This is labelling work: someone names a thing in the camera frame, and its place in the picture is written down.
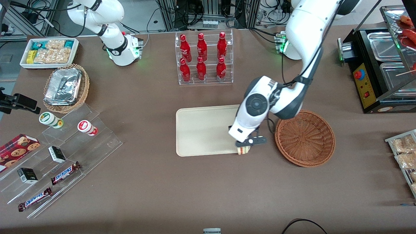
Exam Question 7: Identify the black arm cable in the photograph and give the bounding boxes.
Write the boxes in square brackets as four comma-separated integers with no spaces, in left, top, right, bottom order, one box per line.
[281,29,329,89]

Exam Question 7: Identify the stainless steel pan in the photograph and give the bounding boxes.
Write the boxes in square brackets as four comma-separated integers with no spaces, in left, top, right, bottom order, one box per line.
[367,32,402,62]
[379,61,416,98]

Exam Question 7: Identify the black food warmer machine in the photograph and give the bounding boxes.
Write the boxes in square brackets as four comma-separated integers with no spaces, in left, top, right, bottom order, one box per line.
[337,5,416,114]

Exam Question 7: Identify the red strawberry yogurt cup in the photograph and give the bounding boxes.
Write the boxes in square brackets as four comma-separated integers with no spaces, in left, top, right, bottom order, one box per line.
[77,120,98,137]

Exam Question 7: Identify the clear acrylic tiered shelf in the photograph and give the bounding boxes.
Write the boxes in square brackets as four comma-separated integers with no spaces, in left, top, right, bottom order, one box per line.
[0,103,124,219]

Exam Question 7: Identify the small black carton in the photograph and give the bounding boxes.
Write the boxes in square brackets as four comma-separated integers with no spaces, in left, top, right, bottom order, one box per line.
[17,167,39,185]
[48,146,67,164]

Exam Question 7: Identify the beige plastic serving tray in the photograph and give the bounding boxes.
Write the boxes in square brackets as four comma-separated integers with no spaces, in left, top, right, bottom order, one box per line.
[176,105,251,157]

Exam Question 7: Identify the grey wire tray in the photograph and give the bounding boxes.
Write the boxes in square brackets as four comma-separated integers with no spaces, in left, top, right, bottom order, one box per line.
[385,129,416,199]

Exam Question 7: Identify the brown round wicker basket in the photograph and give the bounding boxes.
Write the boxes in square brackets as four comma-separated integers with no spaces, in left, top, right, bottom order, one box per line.
[275,110,336,168]

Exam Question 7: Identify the white rectangular snack bin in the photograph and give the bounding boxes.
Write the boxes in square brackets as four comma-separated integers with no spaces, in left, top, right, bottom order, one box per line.
[19,37,80,70]

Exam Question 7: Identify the clear acrylic bottle rack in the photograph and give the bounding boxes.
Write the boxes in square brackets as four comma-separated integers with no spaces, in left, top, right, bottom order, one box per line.
[175,29,234,86]

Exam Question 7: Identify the red sausage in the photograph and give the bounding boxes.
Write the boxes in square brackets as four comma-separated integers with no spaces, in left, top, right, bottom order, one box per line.
[399,29,416,49]

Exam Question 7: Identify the Snickers chocolate bar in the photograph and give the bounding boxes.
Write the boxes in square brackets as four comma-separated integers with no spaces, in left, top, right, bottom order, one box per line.
[51,161,82,186]
[18,187,53,212]

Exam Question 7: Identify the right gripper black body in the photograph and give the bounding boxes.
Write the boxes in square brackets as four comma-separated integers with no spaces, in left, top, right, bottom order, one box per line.
[0,87,15,115]

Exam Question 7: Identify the red chocolate chip cookie box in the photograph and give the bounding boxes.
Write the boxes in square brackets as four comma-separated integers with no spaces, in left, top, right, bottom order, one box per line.
[0,134,41,173]

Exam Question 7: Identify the clear bag of crackers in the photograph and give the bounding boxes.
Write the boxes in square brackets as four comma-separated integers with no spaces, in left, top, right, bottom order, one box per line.
[45,39,66,50]
[34,48,71,64]

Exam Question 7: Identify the black looped cable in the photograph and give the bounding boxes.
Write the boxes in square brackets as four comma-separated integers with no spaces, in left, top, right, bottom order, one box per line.
[281,218,327,234]

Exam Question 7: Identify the red cola bottle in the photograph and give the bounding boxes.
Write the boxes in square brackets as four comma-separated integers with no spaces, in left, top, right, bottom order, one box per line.
[179,58,192,84]
[196,32,208,62]
[196,56,207,81]
[216,57,227,82]
[216,31,228,60]
[179,34,192,63]

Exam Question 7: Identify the light wicker basket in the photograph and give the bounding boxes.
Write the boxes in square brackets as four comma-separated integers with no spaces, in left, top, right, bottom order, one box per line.
[43,63,90,114]

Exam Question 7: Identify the green sunflower yogurt cup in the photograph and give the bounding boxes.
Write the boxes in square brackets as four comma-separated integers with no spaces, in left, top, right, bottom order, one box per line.
[39,111,64,129]

